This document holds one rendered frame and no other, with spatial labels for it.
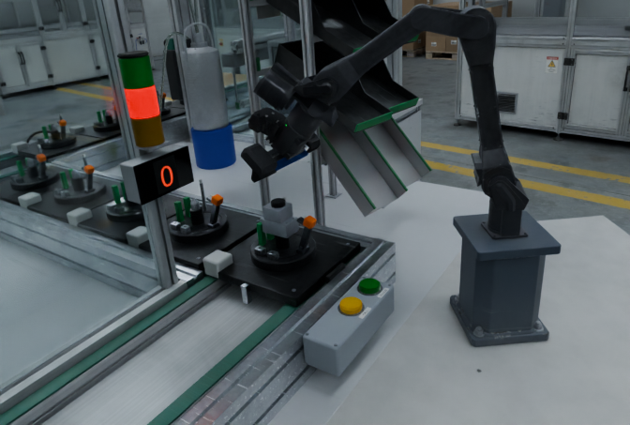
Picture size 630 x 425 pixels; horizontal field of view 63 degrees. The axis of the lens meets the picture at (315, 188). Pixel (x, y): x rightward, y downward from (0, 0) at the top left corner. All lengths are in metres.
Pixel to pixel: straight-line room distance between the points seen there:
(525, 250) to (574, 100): 4.12
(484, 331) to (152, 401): 0.59
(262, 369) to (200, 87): 1.27
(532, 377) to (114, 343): 0.72
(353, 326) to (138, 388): 0.37
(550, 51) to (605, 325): 4.03
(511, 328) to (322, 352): 0.37
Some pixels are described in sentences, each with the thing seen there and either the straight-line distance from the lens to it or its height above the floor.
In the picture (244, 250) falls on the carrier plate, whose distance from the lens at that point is 1.14.
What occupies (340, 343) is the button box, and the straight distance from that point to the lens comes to 0.87.
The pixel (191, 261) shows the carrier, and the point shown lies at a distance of 1.13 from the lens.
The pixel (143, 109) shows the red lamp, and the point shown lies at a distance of 0.91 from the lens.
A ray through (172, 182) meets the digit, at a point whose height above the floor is 1.19.
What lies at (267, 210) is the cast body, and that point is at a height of 1.08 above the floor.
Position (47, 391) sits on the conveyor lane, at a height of 0.95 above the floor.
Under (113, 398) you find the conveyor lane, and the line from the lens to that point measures 0.93.
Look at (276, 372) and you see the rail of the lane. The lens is 0.87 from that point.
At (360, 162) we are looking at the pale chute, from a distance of 1.28.
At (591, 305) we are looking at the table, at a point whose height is 0.86.
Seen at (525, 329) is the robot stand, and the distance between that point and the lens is 1.06.
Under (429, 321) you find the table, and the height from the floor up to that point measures 0.86.
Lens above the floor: 1.51
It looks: 22 degrees down
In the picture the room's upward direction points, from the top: 4 degrees counter-clockwise
